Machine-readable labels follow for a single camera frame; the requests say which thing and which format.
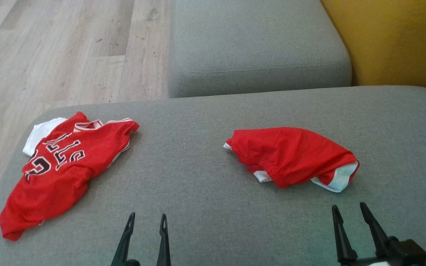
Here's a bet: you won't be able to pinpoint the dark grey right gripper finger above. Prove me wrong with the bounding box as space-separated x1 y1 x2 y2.
359 202 392 259
332 205 358 264

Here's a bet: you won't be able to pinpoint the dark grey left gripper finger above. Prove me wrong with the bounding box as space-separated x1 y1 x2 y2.
156 214 171 266
111 212 136 266

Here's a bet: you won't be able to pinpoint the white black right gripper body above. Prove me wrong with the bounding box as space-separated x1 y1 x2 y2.
346 256 393 266

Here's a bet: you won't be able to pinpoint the red white-sleeved printed jersey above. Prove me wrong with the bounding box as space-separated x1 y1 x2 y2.
0 111 140 241

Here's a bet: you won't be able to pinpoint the red shorts with white trim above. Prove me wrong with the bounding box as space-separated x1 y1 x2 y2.
223 127 360 193

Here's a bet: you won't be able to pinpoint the large grey sofa chaise cushion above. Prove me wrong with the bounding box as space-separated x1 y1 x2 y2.
0 85 426 266

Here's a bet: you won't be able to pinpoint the wide yellow sofa backrest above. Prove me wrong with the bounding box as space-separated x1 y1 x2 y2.
320 0 426 98

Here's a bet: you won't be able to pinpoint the grey sofa seat cushion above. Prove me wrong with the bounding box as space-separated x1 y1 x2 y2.
167 0 353 98

